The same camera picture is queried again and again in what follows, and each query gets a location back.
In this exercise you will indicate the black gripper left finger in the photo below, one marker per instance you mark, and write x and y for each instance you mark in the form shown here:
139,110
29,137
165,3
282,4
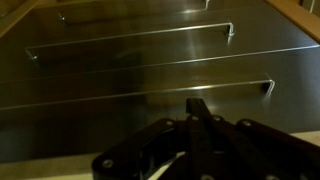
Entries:
141,155

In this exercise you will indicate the steel drawer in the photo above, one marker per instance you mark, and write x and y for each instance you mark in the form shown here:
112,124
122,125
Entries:
41,46
89,10
90,113

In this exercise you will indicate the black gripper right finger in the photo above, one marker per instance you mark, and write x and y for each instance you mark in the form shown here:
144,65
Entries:
258,152

